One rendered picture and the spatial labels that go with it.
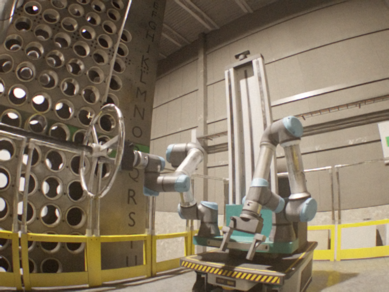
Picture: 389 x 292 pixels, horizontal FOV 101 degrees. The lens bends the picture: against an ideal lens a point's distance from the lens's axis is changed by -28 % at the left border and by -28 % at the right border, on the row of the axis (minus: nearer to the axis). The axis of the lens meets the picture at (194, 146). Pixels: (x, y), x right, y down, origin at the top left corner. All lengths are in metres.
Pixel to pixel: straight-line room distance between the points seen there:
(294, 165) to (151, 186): 0.68
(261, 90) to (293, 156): 0.66
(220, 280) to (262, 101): 1.18
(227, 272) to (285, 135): 0.76
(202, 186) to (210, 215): 7.34
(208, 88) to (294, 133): 9.32
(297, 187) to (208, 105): 8.95
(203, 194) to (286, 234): 7.62
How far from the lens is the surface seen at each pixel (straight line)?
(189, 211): 1.46
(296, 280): 1.35
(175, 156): 1.30
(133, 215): 2.85
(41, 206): 2.40
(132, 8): 3.98
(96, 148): 0.87
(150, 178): 1.00
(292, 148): 1.11
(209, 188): 8.90
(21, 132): 0.82
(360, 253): 2.53
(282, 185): 1.55
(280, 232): 1.20
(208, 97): 10.07
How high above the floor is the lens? 0.67
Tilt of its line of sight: 15 degrees up
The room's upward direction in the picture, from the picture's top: 1 degrees clockwise
